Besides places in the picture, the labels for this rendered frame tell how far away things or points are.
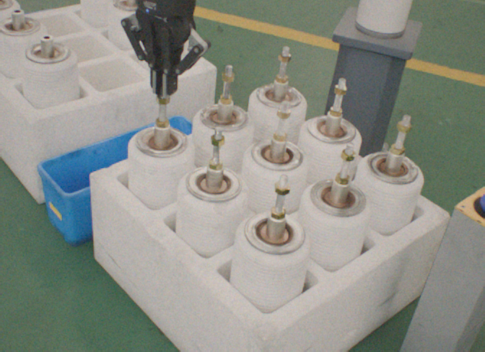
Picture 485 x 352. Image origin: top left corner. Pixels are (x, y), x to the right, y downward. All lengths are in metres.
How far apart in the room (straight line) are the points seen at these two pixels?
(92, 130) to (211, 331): 0.48
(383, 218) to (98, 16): 0.78
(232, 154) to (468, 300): 0.39
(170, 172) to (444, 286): 0.40
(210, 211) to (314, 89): 0.85
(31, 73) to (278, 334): 0.62
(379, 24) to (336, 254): 0.49
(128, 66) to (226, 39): 0.58
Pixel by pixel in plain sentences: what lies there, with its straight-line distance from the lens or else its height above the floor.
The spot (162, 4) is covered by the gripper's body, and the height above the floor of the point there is 0.48.
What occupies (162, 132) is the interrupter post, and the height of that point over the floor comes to 0.28.
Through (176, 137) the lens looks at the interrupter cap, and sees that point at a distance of 0.95.
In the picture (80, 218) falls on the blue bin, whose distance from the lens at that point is 1.10.
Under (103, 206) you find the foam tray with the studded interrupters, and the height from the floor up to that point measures 0.14.
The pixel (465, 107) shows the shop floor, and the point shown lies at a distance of 1.71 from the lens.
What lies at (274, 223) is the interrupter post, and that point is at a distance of 0.78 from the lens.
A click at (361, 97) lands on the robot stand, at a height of 0.19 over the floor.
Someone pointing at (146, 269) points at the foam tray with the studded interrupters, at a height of 0.10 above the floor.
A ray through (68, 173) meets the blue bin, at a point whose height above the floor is 0.08.
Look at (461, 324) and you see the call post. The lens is 0.90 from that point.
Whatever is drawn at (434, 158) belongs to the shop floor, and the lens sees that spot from 1.48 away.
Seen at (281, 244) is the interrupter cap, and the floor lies 0.25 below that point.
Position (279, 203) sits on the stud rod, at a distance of 0.77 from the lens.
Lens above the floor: 0.79
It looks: 37 degrees down
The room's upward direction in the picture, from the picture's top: 7 degrees clockwise
